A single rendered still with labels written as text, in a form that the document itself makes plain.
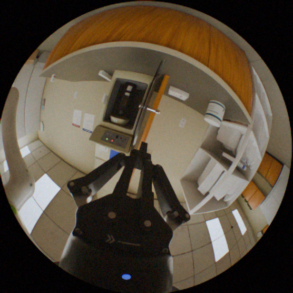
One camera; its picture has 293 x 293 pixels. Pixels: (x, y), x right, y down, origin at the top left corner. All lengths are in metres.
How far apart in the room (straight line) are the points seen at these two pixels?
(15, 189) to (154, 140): 1.24
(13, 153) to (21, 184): 0.12
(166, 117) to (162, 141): 0.31
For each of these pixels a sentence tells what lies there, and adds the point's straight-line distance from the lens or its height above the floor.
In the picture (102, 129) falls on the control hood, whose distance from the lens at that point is 0.67.
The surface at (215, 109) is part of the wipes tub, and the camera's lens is 0.62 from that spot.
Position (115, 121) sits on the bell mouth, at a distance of 0.68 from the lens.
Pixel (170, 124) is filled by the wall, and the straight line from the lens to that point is 1.06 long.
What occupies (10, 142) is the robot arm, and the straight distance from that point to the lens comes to 0.49.
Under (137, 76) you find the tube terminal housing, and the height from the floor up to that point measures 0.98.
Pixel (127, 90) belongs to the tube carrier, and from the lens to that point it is 0.70.
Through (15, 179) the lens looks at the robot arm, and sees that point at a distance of 0.45.
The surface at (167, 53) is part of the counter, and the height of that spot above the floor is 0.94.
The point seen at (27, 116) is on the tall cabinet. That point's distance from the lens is 3.24.
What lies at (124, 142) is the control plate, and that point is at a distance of 0.59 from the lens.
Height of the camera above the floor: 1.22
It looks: 22 degrees up
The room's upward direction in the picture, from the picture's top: 160 degrees counter-clockwise
